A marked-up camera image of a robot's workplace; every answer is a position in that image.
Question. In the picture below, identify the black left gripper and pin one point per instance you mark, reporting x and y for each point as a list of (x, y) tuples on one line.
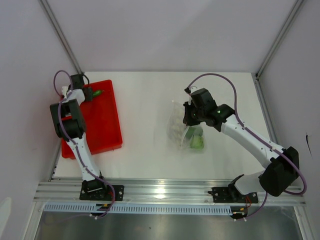
[(90, 92)]

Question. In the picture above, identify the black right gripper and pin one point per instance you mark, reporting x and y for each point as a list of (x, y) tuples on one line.
[(187, 119)]

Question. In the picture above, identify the green chili pepper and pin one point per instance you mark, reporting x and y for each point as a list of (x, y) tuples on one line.
[(97, 93)]

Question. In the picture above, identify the green bell pepper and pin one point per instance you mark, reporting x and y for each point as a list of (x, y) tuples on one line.
[(193, 131)]

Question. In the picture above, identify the clear zip top bag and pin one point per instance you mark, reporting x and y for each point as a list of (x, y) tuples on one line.
[(176, 129)]

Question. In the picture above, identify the green round lime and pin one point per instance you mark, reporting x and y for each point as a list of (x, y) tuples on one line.
[(197, 142)]

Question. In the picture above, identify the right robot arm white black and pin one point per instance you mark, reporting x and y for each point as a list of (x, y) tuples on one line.
[(280, 164)]

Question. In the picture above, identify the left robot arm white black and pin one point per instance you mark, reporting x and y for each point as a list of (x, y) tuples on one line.
[(69, 125)]

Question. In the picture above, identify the red plastic tray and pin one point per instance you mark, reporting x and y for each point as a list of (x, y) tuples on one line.
[(103, 131)]

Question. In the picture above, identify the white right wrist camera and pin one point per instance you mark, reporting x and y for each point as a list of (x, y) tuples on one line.
[(191, 89)]

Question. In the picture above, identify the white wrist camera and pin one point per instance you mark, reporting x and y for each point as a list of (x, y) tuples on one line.
[(191, 89), (64, 91)]

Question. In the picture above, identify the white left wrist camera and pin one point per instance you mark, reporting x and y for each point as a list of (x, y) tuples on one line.
[(64, 91)]

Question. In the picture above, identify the right aluminium corner post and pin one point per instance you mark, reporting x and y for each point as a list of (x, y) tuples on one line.
[(281, 35)]

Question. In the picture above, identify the aluminium corner post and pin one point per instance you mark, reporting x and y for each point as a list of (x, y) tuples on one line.
[(49, 13), (281, 35)]

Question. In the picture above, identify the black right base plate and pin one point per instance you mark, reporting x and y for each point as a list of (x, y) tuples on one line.
[(232, 195)]

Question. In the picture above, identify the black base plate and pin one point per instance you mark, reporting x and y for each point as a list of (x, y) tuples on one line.
[(102, 192), (232, 195)]

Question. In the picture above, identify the left aluminium corner post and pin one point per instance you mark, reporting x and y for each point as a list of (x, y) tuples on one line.
[(49, 13)]

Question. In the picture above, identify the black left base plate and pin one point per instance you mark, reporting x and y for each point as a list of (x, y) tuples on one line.
[(102, 192)]

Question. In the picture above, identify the aluminium rail frame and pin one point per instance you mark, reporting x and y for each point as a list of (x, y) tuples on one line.
[(136, 191)]

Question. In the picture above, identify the white slotted cable duct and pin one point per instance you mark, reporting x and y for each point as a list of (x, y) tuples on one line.
[(134, 208)]

